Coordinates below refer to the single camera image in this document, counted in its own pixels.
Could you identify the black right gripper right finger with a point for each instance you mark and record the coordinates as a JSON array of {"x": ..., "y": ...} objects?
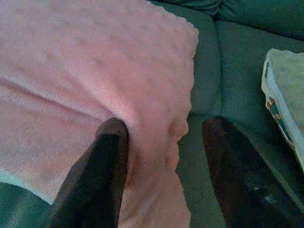
[{"x": 232, "y": 171}]

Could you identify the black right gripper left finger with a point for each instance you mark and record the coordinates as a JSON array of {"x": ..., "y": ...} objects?
[{"x": 99, "y": 171}]

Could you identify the pink textured pillow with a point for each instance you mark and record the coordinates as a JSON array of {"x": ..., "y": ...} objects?
[{"x": 95, "y": 71}]

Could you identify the dark green leather sofa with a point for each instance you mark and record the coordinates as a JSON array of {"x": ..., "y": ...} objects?
[{"x": 237, "y": 71}]

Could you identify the white cloth with colour print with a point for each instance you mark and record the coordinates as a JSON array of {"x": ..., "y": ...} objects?
[{"x": 288, "y": 95}]

